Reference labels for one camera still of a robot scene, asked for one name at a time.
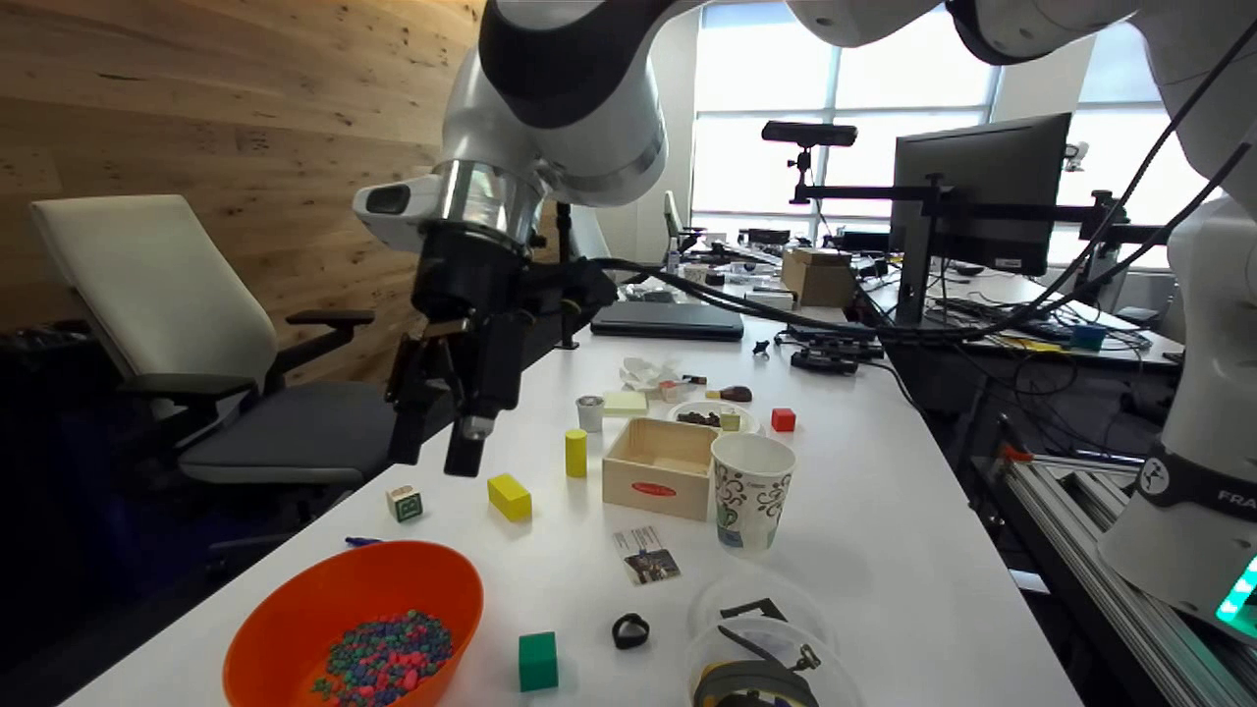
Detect black device on table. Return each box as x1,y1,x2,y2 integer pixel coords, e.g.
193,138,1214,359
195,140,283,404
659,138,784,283
791,341,856,379

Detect green cube block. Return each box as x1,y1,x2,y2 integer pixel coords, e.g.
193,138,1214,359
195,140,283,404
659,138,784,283
515,633,557,692

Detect small black ring object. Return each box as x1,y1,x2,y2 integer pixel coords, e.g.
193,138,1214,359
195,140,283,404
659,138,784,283
614,614,654,651

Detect small wooden box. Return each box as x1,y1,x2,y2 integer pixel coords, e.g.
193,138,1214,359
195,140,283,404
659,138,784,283
601,418,714,523

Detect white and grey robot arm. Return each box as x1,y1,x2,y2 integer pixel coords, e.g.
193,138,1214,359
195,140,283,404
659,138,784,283
354,0,1257,638

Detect red cube block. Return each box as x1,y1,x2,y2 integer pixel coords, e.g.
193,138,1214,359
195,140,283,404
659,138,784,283
769,407,799,432

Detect aluminium rail frame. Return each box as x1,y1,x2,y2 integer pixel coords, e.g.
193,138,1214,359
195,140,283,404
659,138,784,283
994,456,1257,707

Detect orange plastic bowl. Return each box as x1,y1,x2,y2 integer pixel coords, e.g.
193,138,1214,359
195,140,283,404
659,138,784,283
225,541,482,707

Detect closed grey laptop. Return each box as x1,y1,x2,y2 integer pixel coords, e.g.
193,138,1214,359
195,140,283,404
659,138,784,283
592,303,744,341

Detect roll of tape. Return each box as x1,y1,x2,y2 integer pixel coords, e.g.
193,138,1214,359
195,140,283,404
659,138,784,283
693,661,817,707

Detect white office chair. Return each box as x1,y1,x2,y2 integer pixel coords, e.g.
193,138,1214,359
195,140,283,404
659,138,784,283
30,193,396,487

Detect colourful beads in bowl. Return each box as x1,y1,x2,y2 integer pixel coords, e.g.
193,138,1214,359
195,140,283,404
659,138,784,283
313,608,453,707

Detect black computer monitor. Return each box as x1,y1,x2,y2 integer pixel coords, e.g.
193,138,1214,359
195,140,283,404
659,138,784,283
891,113,1069,277

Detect yellow upright block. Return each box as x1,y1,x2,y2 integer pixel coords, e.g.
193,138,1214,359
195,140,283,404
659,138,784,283
566,428,589,479

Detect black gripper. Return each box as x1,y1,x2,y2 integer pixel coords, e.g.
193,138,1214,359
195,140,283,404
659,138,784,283
388,225,557,479

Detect cardboard box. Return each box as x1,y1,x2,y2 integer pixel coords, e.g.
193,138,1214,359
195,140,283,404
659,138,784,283
781,249,856,305

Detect patterned paper cup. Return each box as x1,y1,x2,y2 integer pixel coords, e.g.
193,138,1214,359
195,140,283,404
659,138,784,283
710,432,795,555

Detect small white cylinder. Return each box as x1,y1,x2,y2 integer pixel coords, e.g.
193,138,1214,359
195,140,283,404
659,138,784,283
578,396,605,432

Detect clear plastic lid with items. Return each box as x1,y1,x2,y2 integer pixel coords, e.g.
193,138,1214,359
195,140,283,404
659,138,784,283
689,580,864,707

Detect small patterned cube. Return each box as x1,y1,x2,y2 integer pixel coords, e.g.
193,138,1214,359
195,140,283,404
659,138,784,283
385,487,424,523

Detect small printed photo card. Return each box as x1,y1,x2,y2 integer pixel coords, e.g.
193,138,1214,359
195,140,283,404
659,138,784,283
614,527,681,587

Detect black camera on mount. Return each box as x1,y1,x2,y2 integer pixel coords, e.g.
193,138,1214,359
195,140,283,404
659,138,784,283
763,121,856,146

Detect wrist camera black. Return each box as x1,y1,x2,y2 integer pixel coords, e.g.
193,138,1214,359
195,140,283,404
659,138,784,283
533,258,616,346

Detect yellow rectangular block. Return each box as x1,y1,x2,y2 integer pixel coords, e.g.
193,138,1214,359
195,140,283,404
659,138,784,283
486,477,533,523

